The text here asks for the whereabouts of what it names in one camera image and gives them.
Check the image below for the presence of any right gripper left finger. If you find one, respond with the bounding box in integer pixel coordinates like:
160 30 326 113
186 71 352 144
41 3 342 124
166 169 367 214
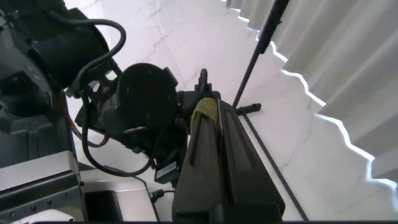
172 101 226 222

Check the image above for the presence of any black cable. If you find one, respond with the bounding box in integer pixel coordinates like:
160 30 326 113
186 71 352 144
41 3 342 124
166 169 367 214
46 9 127 94
79 90 162 178

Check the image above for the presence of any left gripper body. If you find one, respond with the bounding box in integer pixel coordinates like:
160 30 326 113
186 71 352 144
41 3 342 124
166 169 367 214
102 118 189 184

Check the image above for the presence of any black clothes rack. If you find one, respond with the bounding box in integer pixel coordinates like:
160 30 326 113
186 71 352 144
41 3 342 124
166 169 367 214
231 0 310 222

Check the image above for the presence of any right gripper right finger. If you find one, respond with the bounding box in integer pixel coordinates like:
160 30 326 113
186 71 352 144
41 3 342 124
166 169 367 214
214 100 285 222

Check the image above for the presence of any green printed shirt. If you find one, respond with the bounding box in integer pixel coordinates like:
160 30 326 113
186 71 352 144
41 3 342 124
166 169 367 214
190 97 219 133

